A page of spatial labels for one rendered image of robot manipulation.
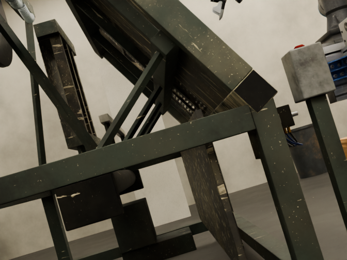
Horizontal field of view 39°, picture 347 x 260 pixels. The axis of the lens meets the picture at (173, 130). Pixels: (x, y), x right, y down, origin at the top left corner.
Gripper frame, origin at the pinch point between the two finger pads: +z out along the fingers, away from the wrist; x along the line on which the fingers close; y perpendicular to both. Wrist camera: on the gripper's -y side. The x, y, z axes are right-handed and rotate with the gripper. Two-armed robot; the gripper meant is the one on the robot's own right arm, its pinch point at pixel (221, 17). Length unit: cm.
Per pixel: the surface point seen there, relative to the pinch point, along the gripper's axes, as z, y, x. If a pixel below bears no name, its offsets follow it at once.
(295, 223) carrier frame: 90, -35, 80
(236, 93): 50, -7, 80
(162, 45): 37, 22, 75
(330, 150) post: 64, -43, 76
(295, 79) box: 41, -27, 77
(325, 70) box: 37, -36, 79
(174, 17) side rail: 28, 19, 80
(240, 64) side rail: 40, -6, 80
